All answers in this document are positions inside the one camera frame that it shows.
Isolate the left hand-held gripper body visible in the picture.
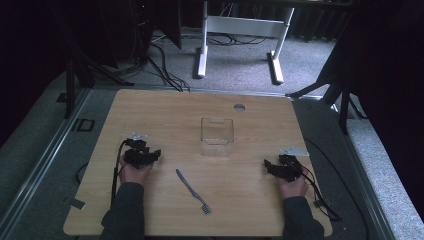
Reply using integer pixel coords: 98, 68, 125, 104
124, 132, 155, 170

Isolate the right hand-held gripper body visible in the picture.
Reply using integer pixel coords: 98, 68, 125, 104
277, 146, 311, 183

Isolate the person's left hand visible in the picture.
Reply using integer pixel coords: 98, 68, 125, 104
118, 155, 155, 186

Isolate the person's right hand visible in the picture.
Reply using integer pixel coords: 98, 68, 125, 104
277, 167, 310, 201

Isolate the blue toothbrush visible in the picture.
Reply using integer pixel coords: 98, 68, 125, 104
175, 168, 213, 215

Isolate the clear plastic container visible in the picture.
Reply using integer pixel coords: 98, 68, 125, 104
200, 116, 235, 158

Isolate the grey tape piece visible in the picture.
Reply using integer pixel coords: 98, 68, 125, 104
68, 198, 87, 211

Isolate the black metal stand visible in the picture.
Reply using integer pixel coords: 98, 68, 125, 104
285, 76, 368, 136
49, 0, 135, 120

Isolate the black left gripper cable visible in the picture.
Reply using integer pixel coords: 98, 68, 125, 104
110, 139, 130, 205

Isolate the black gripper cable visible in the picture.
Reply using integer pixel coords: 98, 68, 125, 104
110, 139, 130, 205
301, 165, 343, 223

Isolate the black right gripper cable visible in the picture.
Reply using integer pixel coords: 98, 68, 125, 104
301, 165, 343, 223

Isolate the black floor bracket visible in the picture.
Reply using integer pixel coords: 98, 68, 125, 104
70, 117, 96, 133

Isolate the thin black cable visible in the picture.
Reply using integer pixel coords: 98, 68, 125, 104
303, 137, 370, 240

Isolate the metal floor rail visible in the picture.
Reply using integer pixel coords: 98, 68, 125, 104
328, 99, 398, 240
0, 87, 92, 234

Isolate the bundle of black floor cables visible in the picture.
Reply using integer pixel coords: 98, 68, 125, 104
145, 31, 269, 93

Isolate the white desk frame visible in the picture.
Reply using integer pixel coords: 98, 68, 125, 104
195, 0, 296, 85

